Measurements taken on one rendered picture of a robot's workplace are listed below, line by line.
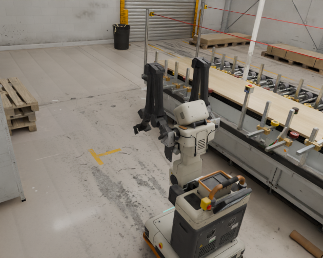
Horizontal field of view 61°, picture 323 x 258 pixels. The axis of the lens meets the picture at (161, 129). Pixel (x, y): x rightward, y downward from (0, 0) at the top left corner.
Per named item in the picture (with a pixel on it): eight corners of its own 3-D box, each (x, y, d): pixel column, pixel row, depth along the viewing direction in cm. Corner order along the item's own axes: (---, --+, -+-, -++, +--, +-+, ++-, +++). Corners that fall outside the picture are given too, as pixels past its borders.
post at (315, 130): (299, 173, 256) (317, 129, 233) (296, 171, 259) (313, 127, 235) (301, 172, 258) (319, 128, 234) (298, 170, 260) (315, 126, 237)
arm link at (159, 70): (154, 65, 176) (167, 63, 182) (143, 63, 187) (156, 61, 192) (156, 129, 193) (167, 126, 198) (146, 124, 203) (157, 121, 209)
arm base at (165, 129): (163, 135, 185) (177, 131, 191) (158, 124, 187) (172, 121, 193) (158, 140, 192) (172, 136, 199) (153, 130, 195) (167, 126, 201)
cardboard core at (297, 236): (321, 255, 243) (290, 232, 264) (318, 261, 247) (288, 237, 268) (325, 251, 247) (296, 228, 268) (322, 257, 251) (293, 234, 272)
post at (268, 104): (257, 143, 289) (269, 102, 265) (255, 142, 291) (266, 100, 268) (259, 142, 291) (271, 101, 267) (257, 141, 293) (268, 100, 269)
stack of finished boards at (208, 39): (251, 40, 1079) (251, 36, 1070) (207, 45, 949) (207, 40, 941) (236, 36, 1131) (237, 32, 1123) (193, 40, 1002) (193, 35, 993)
